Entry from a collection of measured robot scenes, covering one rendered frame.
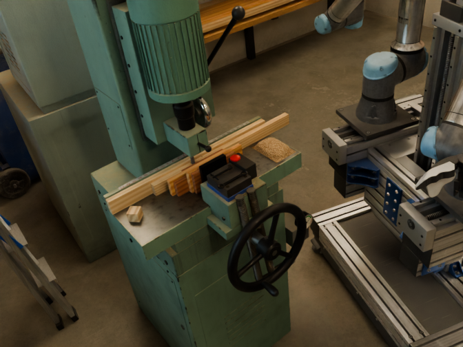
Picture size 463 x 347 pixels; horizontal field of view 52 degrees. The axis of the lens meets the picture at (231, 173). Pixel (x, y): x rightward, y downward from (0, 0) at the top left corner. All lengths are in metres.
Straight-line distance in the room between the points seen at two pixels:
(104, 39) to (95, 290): 1.43
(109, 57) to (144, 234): 0.52
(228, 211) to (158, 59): 0.44
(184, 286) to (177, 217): 0.25
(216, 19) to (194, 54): 2.37
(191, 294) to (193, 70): 0.70
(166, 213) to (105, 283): 1.18
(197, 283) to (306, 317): 0.79
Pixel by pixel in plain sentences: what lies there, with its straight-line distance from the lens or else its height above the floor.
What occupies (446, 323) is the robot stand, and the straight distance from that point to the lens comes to 2.01.
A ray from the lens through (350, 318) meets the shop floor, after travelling 2.21.
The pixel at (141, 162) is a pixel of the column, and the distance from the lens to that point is 1.61.
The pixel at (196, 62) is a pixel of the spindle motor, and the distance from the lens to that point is 1.26.
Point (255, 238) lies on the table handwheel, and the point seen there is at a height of 0.83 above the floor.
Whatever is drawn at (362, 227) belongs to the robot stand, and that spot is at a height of 0.21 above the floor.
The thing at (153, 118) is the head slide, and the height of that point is 1.09.
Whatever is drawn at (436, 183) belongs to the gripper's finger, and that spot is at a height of 1.21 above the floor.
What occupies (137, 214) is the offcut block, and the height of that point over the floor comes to 0.93.
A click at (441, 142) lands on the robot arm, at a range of 1.20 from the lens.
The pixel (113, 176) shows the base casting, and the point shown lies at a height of 0.80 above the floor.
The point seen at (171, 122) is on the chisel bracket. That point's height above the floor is 1.07.
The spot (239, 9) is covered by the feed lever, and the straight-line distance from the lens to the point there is 1.24.
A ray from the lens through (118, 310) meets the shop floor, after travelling 2.38.
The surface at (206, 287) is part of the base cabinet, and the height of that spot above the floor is 0.59.
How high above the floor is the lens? 1.80
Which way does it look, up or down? 37 degrees down
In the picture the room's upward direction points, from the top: 8 degrees counter-clockwise
